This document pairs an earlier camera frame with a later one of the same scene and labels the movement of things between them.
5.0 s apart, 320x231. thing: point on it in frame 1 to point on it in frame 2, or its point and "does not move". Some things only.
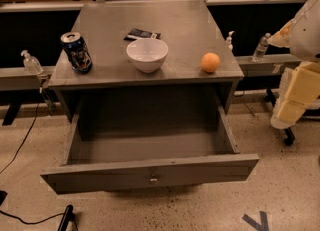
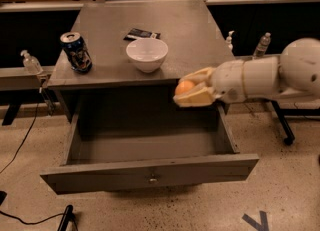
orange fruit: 210,62 to 184,86
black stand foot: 67,218 does not move
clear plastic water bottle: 261,48 does not move
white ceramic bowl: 148,54 does not move
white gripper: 307,36 to 227,81
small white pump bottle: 228,43 does not move
